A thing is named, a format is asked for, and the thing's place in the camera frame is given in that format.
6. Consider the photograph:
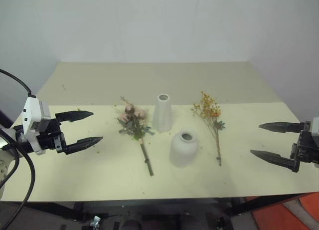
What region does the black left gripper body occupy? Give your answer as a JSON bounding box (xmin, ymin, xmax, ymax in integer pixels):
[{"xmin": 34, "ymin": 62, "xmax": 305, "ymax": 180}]
[{"xmin": 35, "ymin": 117, "xmax": 67, "ymax": 154}]

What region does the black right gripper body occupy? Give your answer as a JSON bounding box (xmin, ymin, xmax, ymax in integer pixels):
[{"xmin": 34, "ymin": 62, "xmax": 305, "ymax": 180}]
[{"xmin": 290, "ymin": 130, "xmax": 319, "ymax": 169}]

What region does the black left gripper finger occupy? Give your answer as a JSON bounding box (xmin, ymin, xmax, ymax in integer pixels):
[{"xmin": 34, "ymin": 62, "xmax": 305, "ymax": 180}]
[
  {"xmin": 65, "ymin": 136, "xmax": 104, "ymax": 156},
  {"xmin": 54, "ymin": 110, "xmax": 94, "ymax": 123}
]

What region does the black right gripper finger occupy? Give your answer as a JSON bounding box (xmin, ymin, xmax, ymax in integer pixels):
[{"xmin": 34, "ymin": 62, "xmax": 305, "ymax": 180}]
[
  {"xmin": 250, "ymin": 149, "xmax": 301, "ymax": 173},
  {"xmin": 258, "ymin": 121, "xmax": 306, "ymax": 134}
]

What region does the tall white ribbed vase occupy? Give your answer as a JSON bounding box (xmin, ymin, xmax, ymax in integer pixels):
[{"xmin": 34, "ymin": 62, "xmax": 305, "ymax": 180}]
[{"xmin": 152, "ymin": 93, "xmax": 173, "ymax": 133}]

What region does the round white ceramic vase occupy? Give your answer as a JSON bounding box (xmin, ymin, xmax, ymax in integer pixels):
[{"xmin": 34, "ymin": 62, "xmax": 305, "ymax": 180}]
[{"xmin": 169, "ymin": 131, "xmax": 198, "ymax": 168}]

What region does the pink dried flower bouquet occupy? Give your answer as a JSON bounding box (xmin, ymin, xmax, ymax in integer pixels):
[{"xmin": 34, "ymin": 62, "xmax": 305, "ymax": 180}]
[{"xmin": 115, "ymin": 96, "xmax": 156, "ymax": 177}]

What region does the orange floor mat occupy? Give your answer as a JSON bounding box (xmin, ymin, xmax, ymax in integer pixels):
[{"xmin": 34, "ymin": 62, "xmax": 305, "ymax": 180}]
[{"xmin": 244, "ymin": 193, "xmax": 319, "ymax": 230}]

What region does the orange dried flower sprig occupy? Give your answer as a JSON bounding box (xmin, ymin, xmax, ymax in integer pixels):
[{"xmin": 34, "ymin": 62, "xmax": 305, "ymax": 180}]
[{"xmin": 190, "ymin": 91, "xmax": 227, "ymax": 167}]

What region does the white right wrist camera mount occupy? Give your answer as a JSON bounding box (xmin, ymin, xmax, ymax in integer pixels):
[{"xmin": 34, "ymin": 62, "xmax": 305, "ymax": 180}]
[{"xmin": 304, "ymin": 116, "xmax": 319, "ymax": 140}]

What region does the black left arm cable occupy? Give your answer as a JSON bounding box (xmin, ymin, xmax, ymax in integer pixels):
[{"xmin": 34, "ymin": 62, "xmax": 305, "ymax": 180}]
[{"xmin": 0, "ymin": 68, "xmax": 36, "ymax": 230}]

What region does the black table frame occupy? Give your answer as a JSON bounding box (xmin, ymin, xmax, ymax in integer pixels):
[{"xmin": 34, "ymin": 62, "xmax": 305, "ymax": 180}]
[{"xmin": 0, "ymin": 193, "xmax": 310, "ymax": 230}]

